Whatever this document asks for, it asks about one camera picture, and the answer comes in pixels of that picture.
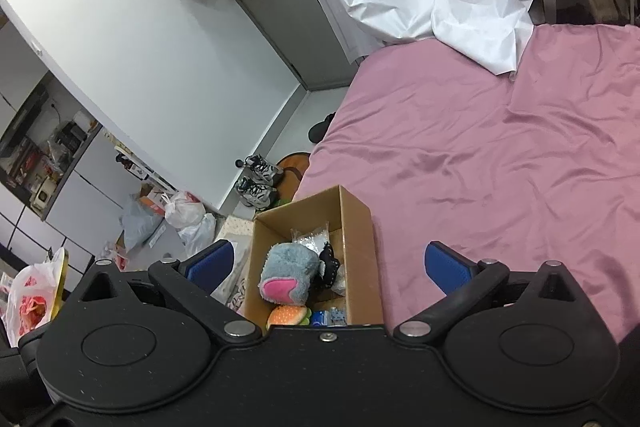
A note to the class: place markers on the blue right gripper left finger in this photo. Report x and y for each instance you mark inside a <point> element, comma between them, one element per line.
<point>187,287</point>

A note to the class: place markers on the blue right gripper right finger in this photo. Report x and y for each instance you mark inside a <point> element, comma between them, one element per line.
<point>469,287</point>

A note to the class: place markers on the grey fluffy plush toy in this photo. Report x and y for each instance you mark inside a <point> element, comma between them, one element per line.
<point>287,274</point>

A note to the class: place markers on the burger plush toy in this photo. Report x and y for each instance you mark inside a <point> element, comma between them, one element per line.
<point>288,315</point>

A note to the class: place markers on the clear bag white beads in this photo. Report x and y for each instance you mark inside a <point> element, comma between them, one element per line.
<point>314,240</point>

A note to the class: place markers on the black stitched plush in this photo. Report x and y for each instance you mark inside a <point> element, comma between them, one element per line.
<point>326,274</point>

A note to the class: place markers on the white cloth bundle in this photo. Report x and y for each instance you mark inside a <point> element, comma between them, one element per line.
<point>339,283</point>

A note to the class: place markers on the grey plastic bag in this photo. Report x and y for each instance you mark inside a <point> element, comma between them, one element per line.
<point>138,223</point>

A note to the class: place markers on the grey sneaker left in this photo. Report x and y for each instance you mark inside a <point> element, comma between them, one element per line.
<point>257,195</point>

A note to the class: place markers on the grey sneaker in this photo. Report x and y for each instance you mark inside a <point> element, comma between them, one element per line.
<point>262,169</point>
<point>257,195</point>

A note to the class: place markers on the brown cardboard box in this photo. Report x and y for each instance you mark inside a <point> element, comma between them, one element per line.
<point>352,238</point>

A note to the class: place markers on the pink bed sheet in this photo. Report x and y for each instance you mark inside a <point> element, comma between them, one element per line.
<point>542,165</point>

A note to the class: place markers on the grey sneaker right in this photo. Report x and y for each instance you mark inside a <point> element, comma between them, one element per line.
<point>262,169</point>

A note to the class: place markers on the cartoon floor mat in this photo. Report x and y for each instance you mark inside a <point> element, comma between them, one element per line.
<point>294,167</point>

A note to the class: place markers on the red white plastic bag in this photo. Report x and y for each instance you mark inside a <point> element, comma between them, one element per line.
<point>35,296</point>

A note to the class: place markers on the black slipper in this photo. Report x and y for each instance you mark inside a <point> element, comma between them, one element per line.
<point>318,131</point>

